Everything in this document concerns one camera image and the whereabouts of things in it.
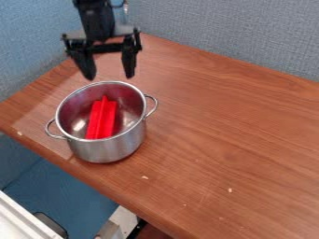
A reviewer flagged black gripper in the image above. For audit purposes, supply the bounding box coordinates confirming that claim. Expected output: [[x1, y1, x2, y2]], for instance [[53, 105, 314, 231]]
[[62, 3, 142, 80]]

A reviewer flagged stainless steel pot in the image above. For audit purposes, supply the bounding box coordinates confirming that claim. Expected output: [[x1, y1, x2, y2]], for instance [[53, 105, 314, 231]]
[[46, 81, 159, 163]]

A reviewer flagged red plastic block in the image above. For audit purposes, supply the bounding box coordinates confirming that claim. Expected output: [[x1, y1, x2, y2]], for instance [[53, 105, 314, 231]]
[[85, 96, 118, 139]]

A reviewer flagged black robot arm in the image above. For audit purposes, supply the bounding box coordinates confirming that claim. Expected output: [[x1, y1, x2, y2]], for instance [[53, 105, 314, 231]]
[[62, 0, 142, 80]]

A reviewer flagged white device with black pad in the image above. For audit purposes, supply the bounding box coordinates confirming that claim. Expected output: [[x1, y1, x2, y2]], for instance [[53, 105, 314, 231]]
[[0, 190, 66, 239]]

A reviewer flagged white table leg bracket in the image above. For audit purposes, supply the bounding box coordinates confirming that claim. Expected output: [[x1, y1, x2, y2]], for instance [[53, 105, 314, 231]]
[[94, 206, 139, 239]]

